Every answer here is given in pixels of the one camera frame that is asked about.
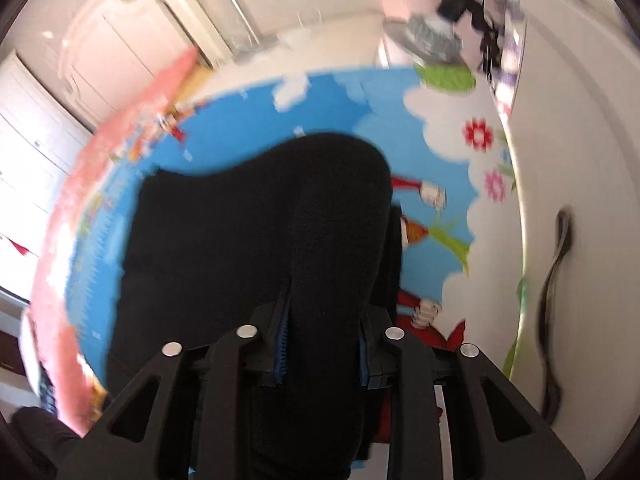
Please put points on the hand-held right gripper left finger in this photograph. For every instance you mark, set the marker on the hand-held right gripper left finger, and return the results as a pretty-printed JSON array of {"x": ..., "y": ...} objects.
[{"x": 282, "y": 345}]

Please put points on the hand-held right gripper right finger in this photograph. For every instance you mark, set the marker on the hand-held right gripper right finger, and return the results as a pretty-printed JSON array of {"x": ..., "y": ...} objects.
[{"x": 363, "y": 360}]

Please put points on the black pants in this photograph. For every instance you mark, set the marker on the black pants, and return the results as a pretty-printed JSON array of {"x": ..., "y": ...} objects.
[{"x": 250, "y": 235}]

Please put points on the cartoon printed blanket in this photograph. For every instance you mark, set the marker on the cartoon printed blanket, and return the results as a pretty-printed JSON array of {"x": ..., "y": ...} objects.
[{"x": 350, "y": 110}]

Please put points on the pink printed bedsheet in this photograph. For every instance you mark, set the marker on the pink printed bedsheet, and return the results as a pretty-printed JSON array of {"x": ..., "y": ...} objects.
[{"x": 100, "y": 160}]

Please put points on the dark cloth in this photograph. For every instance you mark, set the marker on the dark cloth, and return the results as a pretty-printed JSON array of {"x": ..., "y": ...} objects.
[{"x": 40, "y": 440}]

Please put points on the white wardrobe door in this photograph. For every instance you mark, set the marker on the white wardrobe door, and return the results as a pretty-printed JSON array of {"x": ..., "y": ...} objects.
[{"x": 590, "y": 135}]

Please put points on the white wooden headboard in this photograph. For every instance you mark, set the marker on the white wooden headboard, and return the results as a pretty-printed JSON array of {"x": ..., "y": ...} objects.
[{"x": 125, "y": 45}]

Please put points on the silver desk lamp stand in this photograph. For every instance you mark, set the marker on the silver desk lamp stand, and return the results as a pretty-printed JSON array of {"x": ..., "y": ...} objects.
[{"x": 235, "y": 5}]

